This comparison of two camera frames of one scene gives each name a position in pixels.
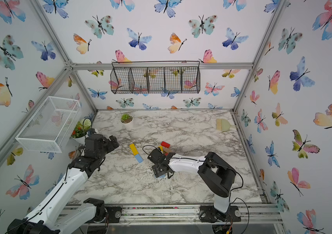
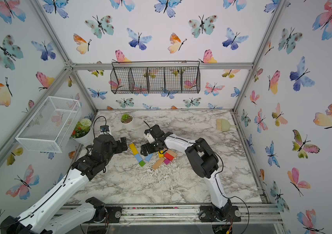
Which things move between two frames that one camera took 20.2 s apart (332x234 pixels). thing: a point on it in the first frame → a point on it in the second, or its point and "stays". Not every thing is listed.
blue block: x=139 y=158 stays
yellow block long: x=134 y=149 stays
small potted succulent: x=126 y=118 stays
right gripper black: x=155 y=171 → x=148 y=150
